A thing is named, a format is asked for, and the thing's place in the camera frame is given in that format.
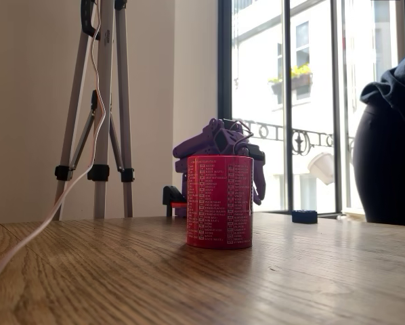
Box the blue toy brick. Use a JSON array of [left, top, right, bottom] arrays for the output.
[[291, 209, 318, 225]]

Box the red cup with white print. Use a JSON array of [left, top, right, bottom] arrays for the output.
[[186, 154, 254, 251]]

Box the ornate black balcony railing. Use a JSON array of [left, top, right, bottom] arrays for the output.
[[232, 117, 356, 156]]

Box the white pot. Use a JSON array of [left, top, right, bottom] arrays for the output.
[[307, 152, 335, 186]]

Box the flower box with plants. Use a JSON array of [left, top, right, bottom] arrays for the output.
[[268, 63, 314, 95]]

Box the black orange table clamp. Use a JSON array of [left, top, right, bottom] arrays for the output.
[[162, 185, 188, 217]]

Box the dark window frame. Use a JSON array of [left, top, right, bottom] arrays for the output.
[[217, 0, 405, 217]]

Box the grey camera tripod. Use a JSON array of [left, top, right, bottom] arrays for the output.
[[53, 0, 135, 221]]

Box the white flat cable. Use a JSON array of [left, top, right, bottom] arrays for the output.
[[0, 0, 108, 294]]

